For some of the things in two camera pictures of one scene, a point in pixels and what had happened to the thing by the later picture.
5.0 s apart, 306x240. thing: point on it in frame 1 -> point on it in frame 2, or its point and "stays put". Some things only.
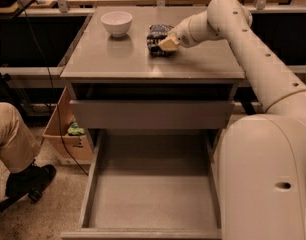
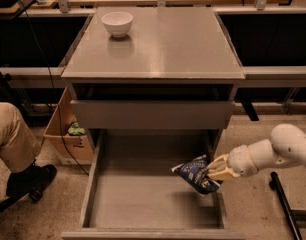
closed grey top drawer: [152, 114] stays put
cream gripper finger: [170, 43] -> [222, 175]
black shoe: [33, 177] stays put
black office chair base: [34, 195] stays put
